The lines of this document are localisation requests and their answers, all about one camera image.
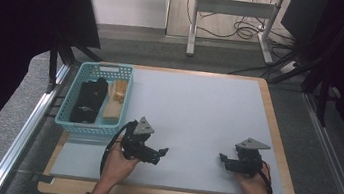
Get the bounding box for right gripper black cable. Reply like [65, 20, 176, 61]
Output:
[256, 160, 278, 194]

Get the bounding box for beige glove with orange fingers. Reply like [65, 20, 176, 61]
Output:
[101, 77, 130, 125]

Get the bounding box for grey foam mat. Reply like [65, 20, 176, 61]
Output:
[49, 55, 299, 194]

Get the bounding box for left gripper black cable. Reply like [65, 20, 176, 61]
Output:
[98, 117, 139, 180]

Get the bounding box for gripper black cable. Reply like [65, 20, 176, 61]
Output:
[256, 160, 278, 194]
[98, 117, 139, 180]

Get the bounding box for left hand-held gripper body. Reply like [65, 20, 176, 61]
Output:
[119, 114, 164, 166]

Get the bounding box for person's left hand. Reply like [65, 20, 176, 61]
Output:
[96, 142, 142, 194]

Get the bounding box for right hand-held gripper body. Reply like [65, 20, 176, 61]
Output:
[226, 135, 273, 181]

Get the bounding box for grey metal desk frame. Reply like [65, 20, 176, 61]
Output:
[185, 0, 283, 68]

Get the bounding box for black floor cables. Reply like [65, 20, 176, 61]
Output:
[181, 0, 303, 51]

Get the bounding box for black glove with white logo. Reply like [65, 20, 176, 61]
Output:
[69, 73, 111, 127]

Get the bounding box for teal plastic basket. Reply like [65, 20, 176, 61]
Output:
[52, 56, 137, 142]

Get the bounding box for black tripod stand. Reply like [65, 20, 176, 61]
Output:
[264, 0, 344, 130]
[43, 32, 106, 100]

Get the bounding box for white power strip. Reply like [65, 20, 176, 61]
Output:
[278, 59, 301, 76]

